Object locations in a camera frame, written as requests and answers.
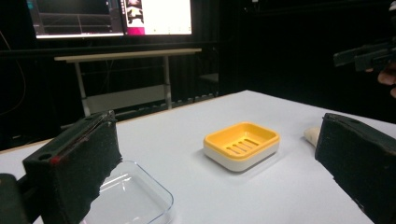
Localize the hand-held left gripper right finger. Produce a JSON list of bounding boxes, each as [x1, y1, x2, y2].
[[314, 112, 396, 224]]

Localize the black cable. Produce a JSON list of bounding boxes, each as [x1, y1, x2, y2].
[[0, 31, 27, 117]]

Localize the computer monitor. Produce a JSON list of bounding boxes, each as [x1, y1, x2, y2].
[[25, 0, 193, 40]]

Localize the cream soap bar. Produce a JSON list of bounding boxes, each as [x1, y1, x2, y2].
[[304, 126, 321, 147]]

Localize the white folding table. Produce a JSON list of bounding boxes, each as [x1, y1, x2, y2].
[[53, 48, 203, 118]]

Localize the clear plastic container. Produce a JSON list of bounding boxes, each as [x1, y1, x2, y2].
[[79, 160, 175, 224]]

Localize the yellow and white soap dish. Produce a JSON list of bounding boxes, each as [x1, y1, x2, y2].
[[203, 121, 281, 173]]

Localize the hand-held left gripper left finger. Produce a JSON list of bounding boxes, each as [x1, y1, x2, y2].
[[21, 109, 123, 224]]

